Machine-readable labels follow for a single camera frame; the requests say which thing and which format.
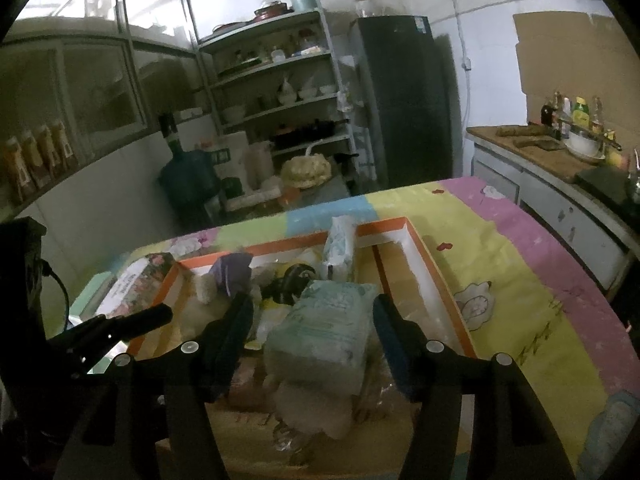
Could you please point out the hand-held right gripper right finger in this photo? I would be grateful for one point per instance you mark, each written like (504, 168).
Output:
(400, 355)

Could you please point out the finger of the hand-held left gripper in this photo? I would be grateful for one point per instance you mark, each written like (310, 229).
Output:
(115, 330)

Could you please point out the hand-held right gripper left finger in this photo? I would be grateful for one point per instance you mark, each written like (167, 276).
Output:
(230, 350)

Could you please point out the white fluffy towel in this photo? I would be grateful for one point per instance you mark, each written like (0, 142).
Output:
(206, 289)

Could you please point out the orange rimmed cardboard box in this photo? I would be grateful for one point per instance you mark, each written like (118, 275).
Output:
(415, 280)

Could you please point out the yellow white black packet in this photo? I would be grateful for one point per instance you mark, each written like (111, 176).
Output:
(287, 282)

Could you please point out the white patterned tissue pack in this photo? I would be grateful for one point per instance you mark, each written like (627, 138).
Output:
(340, 245)

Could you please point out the mint green white box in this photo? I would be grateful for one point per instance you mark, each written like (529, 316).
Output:
(95, 295)

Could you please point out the floral tissue pack white label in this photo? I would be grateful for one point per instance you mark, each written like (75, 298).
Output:
(140, 282)

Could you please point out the blue water jug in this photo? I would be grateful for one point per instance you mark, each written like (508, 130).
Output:
(192, 175)

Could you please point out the orange bottle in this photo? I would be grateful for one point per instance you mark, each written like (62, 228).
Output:
(62, 145)
(49, 152)
(34, 160)

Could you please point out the translucent plastic container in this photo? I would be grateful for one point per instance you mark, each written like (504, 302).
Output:
(260, 162)

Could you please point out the white sack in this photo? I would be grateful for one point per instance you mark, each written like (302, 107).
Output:
(230, 160)

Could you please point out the napa cabbage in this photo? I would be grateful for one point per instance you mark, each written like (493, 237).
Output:
(305, 172)

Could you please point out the kitchen counter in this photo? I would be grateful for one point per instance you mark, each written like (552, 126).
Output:
(565, 220)

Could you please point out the black wok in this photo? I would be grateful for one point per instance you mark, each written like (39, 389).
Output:
(300, 132)

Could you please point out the dark grey refrigerator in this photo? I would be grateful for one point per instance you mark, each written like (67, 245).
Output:
(410, 110)

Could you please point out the cleaver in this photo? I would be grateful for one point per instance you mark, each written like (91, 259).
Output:
(542, 145)

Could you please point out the brown root vegetable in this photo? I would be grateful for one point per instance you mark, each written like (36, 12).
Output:
(520, 130)

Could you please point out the group of white bowls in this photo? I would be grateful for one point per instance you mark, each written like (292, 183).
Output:
(305, 94)

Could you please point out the white bowl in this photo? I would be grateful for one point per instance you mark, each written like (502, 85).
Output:
(582, 146)

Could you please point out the white metal shelf rack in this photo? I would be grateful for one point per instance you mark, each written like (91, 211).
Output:
(270, 67)

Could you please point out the yellow fruit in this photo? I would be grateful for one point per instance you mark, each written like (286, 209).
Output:
(615, 158)

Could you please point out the row of small jars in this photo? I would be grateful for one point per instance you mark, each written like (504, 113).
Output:
(277, 55)

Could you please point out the row of condiment bottles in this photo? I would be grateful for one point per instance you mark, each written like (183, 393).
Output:
(580, 112)

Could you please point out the red pot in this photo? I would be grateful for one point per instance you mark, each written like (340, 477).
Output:
(272, 11)

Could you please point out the glass jar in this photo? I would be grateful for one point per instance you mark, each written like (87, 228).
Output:
(367, 7)

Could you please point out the teal enamel pot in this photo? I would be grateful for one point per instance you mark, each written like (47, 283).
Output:
(303, 1)

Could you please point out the bottles in wall cabinet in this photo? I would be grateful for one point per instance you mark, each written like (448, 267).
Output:
(15, 170)

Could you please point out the glass door wall cabinet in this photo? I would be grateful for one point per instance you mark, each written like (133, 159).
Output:
(57, 90)

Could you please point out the cardboard wall sheets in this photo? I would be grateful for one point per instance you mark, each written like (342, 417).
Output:
(555, 55)

